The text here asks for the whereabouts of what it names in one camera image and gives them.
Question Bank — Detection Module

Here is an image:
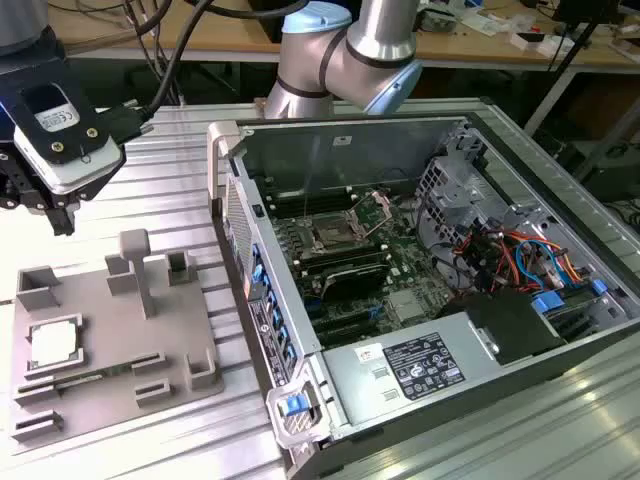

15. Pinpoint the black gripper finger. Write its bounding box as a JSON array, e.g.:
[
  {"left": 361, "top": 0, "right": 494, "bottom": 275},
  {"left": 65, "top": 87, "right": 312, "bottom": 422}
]
[
  {"left": 23, "top": 172, "right": 84, "bottom": 237},
  {"left": 0, "top": 148, "right": 26, "bottom": 211}
]

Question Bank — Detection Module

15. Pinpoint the silver CPU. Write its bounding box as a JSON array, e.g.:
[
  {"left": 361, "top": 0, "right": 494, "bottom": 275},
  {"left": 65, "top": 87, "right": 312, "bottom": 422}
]
[{"left": 29, "top": 322, "right": 82, "bottom": 365}]

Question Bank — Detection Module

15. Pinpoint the black RAM slot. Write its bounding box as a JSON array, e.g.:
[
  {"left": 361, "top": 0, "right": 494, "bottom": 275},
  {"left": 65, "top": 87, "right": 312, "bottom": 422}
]
[
  {"left": 267, "top": 185, "right": 351, "bottom": 205},
  {"left": 294, "top": 238, "right": 381, "bottom": 262},
  {"left": 272, "top": 195, "right": 362, "bottom": 218},
  {"left": 299, "top": 249, "right": 389, "bottom": 275}
]

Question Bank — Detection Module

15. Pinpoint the CPU socket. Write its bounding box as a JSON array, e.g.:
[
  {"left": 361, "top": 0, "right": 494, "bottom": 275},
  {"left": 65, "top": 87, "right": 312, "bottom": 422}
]
[{"left": 309, "top": 212, "right": 374, "bottom": 252}]

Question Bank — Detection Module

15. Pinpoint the black expansion slot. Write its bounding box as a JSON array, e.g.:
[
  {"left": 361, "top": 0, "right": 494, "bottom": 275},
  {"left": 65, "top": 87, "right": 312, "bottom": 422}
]
[{"left": 312, "top": 310, "right": 377, "bottom": 347}]

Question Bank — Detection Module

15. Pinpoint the grey parts rack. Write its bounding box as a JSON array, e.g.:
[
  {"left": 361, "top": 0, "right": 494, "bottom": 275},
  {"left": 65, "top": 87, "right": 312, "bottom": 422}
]
[{"left": 9, "top": 228, "right": 226, "bottom": 446}]

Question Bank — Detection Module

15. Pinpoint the green RAM stick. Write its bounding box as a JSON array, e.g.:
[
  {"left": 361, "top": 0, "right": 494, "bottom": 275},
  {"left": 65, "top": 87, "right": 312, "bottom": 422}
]
[{"left": 49, "top": 363, "right": 136, "bottom": 391}]

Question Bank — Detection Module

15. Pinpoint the thin locking lever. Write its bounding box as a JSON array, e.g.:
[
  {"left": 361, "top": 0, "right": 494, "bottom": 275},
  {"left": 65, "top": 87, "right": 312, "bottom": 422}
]
[{"left": 301, "top": 137, "right": 322, "bottom": 221}]

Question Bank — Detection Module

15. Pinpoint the blue case latch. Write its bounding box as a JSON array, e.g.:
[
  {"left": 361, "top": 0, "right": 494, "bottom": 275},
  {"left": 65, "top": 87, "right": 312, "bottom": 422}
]
[{"left": 279, "top": 394, "right": 307, "bottom": 417}]

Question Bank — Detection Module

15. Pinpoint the black expansion card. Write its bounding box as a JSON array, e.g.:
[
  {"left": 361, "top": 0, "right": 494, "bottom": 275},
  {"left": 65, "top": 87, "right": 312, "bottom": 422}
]
[{"left": 322, "top": 264, "right": 389, "bottom": 302}]

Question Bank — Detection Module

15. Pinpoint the metal socket cover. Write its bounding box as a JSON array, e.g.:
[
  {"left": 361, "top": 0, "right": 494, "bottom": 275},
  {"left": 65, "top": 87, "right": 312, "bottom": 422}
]
[{"left": 349, "top": 189, "right": 397, "bottom": 237}]

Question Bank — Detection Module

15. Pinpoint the grey power supply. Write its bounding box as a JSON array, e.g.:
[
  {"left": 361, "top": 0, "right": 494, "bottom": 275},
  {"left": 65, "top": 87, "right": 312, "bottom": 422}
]
[{"left": 319, "top": 309, "right": 501, "bottom": 427}]

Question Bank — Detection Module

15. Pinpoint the silver chipset heatsink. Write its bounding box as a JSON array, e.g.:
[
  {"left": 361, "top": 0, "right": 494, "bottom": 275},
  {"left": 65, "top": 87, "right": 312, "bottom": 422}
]
[{"left": 387, "top": 289, "right": 424, "bottom": 322}]

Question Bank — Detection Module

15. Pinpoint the green motherboard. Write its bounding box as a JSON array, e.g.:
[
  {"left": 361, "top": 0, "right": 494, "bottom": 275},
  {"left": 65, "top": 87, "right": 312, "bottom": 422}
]
[{"left": 269, "top": 189, "right": 461, "bottom": 347}]

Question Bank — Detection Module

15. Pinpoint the metal drive cage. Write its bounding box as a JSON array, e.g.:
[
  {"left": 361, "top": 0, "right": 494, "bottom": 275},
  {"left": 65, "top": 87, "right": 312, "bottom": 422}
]
[{"left": 414, "top": 127, "right": 507, "bottom": 262}]

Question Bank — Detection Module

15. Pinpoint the green circuit board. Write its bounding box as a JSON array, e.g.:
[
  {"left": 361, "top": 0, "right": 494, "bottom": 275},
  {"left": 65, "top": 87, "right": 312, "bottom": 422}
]
[{"left": 417, "top": 7, "right": 459, "bottom": 33}]

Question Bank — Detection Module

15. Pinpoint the open PC case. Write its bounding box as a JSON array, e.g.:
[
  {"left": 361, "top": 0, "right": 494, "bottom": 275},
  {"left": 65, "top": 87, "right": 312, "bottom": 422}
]
[{"left": 207, "top": 110, "right": 640, "bottom": 480}]

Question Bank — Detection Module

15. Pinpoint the white paper sheet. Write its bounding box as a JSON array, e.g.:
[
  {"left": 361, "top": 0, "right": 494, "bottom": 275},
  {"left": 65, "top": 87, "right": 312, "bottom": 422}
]
[{"left": 459, "top": 12, "right": 507, "bottom": 37}]

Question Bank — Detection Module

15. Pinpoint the white box with black insert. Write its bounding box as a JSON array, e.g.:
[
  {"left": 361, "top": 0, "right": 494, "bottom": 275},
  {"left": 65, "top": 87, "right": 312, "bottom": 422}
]
[{"left": 509, "top": 30, "right": 574, "bottom": 56}]

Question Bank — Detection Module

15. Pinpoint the black monitor stand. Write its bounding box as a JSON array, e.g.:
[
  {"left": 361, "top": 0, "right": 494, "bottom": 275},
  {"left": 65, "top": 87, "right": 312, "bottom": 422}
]
[{"left": 547, "top": 0, "right": 621, "bottom": 72}]

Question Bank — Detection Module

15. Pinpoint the black equipment box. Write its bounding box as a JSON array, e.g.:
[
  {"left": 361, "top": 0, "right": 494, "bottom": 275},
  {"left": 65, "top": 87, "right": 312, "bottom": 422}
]
[{"left": 581, "top": 142, "right": 640, "bottom": 202}]

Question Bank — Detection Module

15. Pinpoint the silver camera with black bracket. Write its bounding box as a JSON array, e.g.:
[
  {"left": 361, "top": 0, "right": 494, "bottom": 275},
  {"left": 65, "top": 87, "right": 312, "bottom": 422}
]
[{"left": 9, "top": 64, "right": 129, "bottom": 197}]

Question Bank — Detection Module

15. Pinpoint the thin sleeved gripper cable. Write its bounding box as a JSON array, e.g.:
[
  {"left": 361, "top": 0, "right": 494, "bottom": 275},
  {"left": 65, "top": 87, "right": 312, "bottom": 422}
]
[{"left": 122, "top": 0, "right": 186, "bottom": 107}]

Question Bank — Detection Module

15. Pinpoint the thick black camera cable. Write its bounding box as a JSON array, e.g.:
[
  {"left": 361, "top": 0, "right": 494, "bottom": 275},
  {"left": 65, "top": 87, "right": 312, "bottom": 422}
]
[{"left": 107, "top": 0, "right": 221, "bottom": 146}]

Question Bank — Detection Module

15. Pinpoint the red power wire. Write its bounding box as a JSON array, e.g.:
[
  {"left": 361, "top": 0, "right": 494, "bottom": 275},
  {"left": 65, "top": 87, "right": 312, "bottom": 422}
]
[{"left": 452, "top": 227, "right": 531, "bottom": 296}]

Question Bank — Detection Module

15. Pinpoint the blue data wire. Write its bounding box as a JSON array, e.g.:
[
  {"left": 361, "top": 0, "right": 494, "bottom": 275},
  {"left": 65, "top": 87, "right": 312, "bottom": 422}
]
[{"left": 514, "top": 239, "right": 574, "bottom": 287}]

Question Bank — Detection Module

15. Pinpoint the black air duct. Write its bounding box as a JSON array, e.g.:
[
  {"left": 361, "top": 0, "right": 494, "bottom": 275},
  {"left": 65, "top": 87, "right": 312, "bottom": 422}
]
[{"left": 439, "top": 289, "right": 570, "bottom": 367}]

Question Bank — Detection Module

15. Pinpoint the orange data wire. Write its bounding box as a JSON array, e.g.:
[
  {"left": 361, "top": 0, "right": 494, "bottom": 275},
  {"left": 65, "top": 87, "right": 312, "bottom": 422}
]
[{"left": 549, "top": 244, "right": 590, "bottom": 282}]

